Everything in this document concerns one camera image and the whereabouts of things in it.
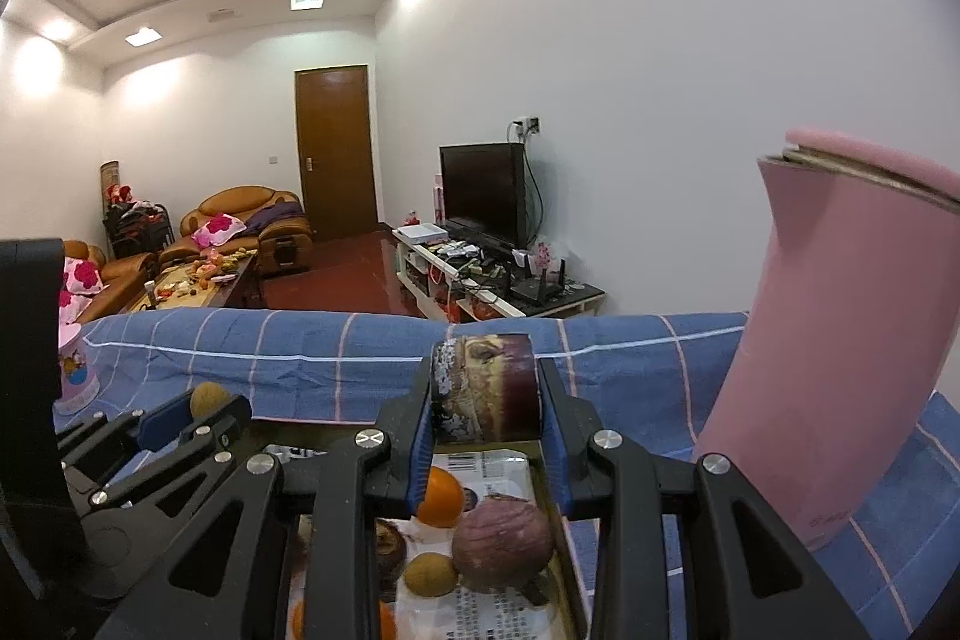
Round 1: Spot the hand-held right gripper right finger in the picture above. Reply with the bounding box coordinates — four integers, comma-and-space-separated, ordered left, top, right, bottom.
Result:
536, 355, 875, 640

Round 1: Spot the brown leather sofa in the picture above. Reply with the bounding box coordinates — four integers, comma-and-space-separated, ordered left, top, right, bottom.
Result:
157, 185, 314, 277

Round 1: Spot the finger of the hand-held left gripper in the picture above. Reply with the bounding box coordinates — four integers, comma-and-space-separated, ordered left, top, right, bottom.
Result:
64, 394, 254, 513
54, 394, 192, 461

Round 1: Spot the black router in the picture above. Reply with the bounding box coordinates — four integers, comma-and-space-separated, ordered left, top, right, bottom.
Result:
510, 257, 569, 304

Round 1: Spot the pink tin box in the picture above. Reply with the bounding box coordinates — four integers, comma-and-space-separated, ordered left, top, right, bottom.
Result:
247, 437, 593, 640

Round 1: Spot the pink printed cup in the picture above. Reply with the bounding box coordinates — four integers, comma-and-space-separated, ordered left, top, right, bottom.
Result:
54, 323, 101, 414

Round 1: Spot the pink floral gift bag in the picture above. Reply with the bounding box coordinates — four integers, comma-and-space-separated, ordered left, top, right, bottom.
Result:
529, 241, 560, 281

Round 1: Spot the black rack with red items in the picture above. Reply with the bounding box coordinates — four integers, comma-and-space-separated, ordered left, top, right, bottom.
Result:
103, 184, 175, 259

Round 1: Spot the purple passion fruit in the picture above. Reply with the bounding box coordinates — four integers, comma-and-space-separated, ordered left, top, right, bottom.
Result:
452, 494, 556, 592

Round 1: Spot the blue checked blanket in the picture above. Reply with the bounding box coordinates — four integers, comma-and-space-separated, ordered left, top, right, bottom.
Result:
52, 310, 960, 640

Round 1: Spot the white television stand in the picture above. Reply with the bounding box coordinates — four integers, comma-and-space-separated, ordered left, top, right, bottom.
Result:
392, 225, 607, 322

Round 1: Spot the wooden coffee table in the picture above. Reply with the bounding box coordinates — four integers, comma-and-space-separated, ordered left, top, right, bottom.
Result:
124, 250, 260, 311

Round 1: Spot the brown leather armchair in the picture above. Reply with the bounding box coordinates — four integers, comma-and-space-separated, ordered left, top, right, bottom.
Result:
61, 240, 158, 326

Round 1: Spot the orange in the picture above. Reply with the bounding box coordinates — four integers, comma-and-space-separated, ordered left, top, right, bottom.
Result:
416, 467, 466, 528

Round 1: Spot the white barcode packet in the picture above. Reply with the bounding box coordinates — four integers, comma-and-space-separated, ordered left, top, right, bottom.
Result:
431, 449, 541, 513

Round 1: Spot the pile of snacks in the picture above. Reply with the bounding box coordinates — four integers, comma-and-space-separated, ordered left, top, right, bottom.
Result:
146, 250, 256, 304

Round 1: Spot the white text packet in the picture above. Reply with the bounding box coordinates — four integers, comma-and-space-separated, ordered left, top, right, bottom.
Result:
394, 580, 578, 640

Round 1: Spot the black television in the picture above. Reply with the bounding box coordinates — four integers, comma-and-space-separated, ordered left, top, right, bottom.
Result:
439, 143, 527, 250

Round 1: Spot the dark brown round fruit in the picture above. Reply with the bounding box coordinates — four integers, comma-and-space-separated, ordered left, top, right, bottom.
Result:
375, 518, 410, 603

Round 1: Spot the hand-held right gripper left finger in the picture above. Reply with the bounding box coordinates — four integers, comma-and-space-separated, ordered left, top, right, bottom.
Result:
90, 355, 437, 640

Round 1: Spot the pink tin lid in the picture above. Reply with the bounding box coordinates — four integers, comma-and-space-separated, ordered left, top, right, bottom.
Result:
691, 128, 960, 551

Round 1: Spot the purple cloth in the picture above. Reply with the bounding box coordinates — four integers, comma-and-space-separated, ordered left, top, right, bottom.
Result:
244, 197, 305, 236

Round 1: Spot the rolled mat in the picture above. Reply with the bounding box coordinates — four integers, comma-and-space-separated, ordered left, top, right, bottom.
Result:
97, 160, 121, 214

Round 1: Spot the pink floral cushion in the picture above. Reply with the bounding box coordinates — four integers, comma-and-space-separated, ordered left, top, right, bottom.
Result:
58, 287, 95, 326
61, 256, 106, 296
193, 214, 247, 247

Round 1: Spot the brown jar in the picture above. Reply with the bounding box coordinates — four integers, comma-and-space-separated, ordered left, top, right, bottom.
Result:
431, 332, 542, 446

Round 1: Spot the brown wooden door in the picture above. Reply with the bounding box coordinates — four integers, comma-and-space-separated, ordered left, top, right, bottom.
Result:
294, 64, 378, 242

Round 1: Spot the small brown kiwi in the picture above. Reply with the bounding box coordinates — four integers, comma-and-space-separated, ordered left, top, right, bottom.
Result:
189, 383, 230, 420
405, 551, 460, 597

